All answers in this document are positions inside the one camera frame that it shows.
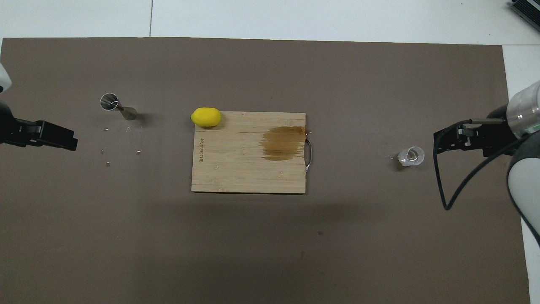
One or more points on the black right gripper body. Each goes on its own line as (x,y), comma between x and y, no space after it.
(495,137)

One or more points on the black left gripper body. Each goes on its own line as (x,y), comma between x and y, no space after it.
(7,126)

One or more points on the small clear glass cup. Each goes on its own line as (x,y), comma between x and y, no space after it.
(411,156)

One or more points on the metal jigger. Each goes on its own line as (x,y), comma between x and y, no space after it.
(109,102)

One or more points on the grey ribbed device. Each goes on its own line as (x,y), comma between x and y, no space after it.
(527,10)

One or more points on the yellow lemon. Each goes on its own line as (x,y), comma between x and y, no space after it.
(206,117)

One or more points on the wooden cutting board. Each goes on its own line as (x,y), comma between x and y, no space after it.
(236,169)

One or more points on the brown table mat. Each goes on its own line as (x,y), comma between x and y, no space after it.
(253,253)

